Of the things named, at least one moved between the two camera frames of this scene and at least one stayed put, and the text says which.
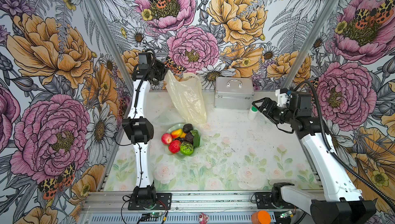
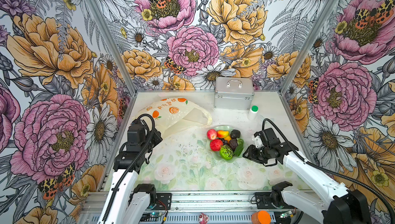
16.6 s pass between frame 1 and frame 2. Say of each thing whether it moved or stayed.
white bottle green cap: stayed
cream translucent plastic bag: moved
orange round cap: stayed
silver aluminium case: stayed
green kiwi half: moved
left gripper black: moved
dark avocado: moved
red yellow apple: moved
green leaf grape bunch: moved
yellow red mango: moved
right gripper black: moved
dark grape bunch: moved
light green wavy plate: moved
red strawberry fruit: moved
